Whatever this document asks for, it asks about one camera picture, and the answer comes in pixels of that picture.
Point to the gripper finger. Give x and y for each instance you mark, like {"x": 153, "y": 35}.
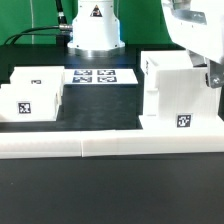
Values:
{"x": 215, "y": 74}
{"x": 196, "y": 59}

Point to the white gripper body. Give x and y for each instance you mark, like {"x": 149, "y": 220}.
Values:
{"x": 197, "y": 25}

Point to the white drawer cabinet box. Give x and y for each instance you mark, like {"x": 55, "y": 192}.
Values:
{"x": 175, "y": 92}

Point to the white front drawer tray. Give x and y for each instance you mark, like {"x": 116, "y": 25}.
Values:
{"x": 28, "y": 103}

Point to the white drawer tray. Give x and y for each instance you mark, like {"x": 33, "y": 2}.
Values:
{"x": 46, "y": 75}
{"x": 28, "y": 103}

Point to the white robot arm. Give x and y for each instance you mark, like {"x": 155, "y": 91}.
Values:
{"x": 96, "y": 29}

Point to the white rear drawer tray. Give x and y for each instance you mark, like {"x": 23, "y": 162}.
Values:
{"x": 46, "y": 75}

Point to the fiducial marker sheet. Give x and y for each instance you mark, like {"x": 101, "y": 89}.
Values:
{"x": 99, "y": 76}

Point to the white L-shaped fence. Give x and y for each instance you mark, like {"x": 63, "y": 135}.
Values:
{"x": 108, "y": 143}

